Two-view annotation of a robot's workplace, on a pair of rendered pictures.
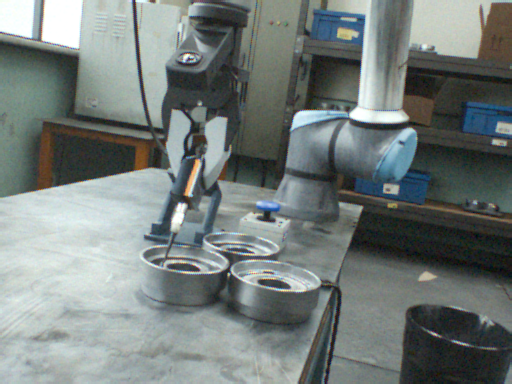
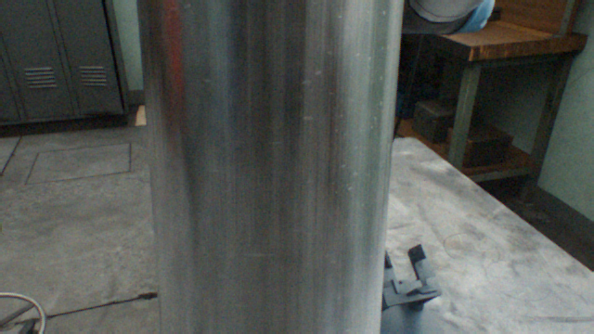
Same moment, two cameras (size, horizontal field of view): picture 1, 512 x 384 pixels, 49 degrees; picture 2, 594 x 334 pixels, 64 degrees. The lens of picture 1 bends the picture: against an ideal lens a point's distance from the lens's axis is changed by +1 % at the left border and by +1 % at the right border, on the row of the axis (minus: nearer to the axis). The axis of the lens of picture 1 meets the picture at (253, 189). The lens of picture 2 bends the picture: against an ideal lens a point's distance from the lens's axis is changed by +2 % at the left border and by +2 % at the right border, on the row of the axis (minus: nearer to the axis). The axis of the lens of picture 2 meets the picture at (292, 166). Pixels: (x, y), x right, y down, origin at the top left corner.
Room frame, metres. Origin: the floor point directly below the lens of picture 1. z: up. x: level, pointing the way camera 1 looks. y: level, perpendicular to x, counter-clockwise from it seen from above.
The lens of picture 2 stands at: (1.24, -0.27, 1.30)
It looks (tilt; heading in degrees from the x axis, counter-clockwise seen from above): 28 degrees down; 151
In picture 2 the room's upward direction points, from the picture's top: straight up
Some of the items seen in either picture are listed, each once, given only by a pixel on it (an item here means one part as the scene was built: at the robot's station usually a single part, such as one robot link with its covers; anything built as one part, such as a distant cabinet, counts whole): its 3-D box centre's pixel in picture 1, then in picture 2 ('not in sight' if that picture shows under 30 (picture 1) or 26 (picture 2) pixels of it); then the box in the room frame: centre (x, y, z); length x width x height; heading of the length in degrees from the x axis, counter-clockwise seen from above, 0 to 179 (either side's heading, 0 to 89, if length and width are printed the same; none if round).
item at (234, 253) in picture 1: (239, 257); not in sight; (0.74, 0.01, 0.82); 0.10 x 0.10 x 0.04
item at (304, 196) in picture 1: (308, 191); not in sight; (1.23, -0.12, 0.85); 0.15 x 0.15 x 0.10
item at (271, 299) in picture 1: (273, 291); not in sight; (0.62, -0.04, 0.82); 0.10 x 0.10 x 0.04
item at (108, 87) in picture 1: (155, 71); not in sight; (3.25, 0.65, 1.10); 0.62 x 0.61 x 0.65; 167
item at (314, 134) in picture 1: (319, 140); not in sight; (1.22, -0.13, 0.97); 0.13 x 0.12 x 0.14; 57
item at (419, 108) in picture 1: (406, 98); not in sight; (4.21, -1.01, 1.19); 0.52 x 0.42 x 0.38; 77
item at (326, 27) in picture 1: (347, 32); not in sight; (4.34, -0.52, 1.61); 0.52 x 0.38 x 0.22; 80
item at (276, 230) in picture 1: (265, 231); not in sight; (0.90, -0.03, 0.82); 0.08 x 0.07 x 0.05; 167
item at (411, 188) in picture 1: (392, 182); not in sight; (4.22, -1.03, 0.56); 0.52 x 0.38 x 0.22; 74
